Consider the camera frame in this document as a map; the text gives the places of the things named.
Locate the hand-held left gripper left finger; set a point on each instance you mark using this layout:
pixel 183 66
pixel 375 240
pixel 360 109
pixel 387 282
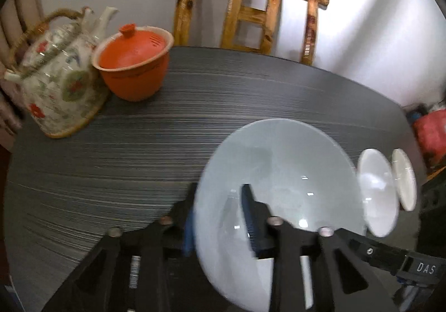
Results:
pixel 190 235

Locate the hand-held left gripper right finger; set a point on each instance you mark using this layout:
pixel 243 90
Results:
pixel 251 225

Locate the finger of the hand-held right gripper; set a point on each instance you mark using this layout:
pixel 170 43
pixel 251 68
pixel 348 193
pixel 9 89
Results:
pixel 379 254

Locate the medium pink floral bowl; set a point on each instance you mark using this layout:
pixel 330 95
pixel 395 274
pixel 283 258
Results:
pixel 378 193

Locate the large pink floral bowl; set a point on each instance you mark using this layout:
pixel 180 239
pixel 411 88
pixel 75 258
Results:
pixel 285 158

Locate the small pink floral bowl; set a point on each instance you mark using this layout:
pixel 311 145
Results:
pixel 406 179

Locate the red plastic bag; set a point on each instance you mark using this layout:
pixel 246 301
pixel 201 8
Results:
pixel 432 138

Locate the orange lidded cup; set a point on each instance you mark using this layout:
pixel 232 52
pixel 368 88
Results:
pixel 136 78

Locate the floral ceramic teapot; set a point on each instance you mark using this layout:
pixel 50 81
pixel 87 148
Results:
pixel 59 89

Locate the wooden chair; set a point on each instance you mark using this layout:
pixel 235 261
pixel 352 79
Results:
pixel 244 16

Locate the beige patterned curtain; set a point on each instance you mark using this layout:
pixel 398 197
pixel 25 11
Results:
pixel 14 26

